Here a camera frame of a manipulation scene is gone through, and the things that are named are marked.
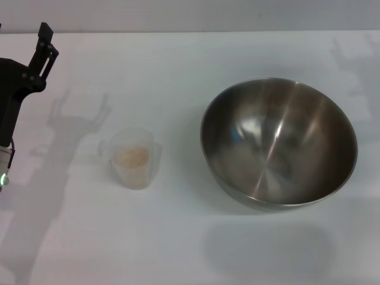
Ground clear plastic measuring cup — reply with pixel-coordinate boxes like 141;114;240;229
99;127;163;191

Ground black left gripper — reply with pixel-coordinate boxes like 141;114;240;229
0;22;59;147

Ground stainless steel mixing bowl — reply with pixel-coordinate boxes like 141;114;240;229
199;77;359;212

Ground beige rice grains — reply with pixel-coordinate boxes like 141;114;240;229
114;147;150;188

